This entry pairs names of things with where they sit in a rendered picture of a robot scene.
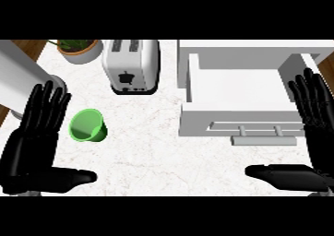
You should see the potted plant in grey pot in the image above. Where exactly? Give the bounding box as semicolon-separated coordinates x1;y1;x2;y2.
47;40;104;65

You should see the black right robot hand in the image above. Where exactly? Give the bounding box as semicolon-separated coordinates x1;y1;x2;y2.
243;67;334;195

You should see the white toaster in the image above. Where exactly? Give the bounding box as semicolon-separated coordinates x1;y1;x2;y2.
100;40;162;96

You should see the white open drawer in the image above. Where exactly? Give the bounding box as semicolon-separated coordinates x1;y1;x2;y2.
178;53;329;137

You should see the grey drawer handle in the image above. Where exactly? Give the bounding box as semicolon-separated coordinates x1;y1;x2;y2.
230;124;298;147

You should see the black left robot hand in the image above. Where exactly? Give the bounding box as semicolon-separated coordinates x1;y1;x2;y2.
0;80;98;195

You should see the white drawer cabinet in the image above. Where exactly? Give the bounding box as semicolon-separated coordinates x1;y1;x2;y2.
175;40;334;90

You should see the green cup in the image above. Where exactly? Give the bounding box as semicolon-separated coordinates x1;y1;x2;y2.
67;108;109;143

